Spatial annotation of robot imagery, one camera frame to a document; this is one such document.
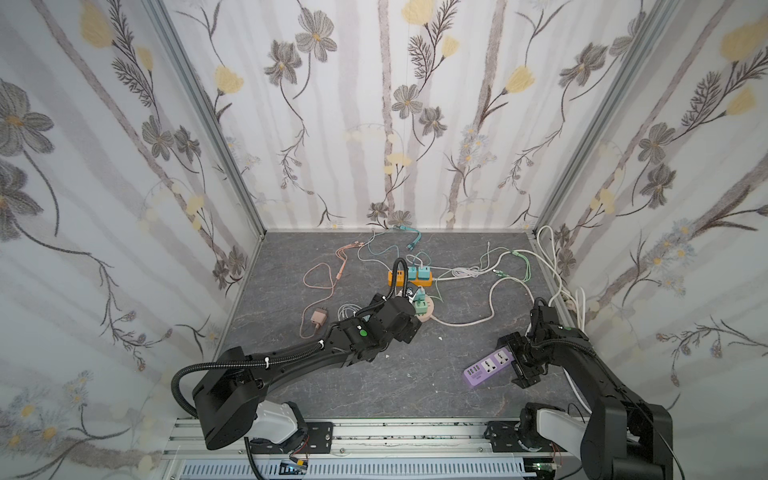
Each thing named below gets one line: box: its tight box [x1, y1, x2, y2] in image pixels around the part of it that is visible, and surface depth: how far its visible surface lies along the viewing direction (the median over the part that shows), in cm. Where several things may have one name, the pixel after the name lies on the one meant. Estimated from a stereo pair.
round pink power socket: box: [415, 294, 434, 323], surface depth 97 cm
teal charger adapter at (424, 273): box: [418, 266, 431, 281], surface depth 102 cm
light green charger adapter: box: [414, 285, 428, 311], surface depth 93 cm
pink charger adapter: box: [310, 307, 328, 329], surface depth 97 cm
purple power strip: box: [463, 347, 515, 386], surface depth 85 cm
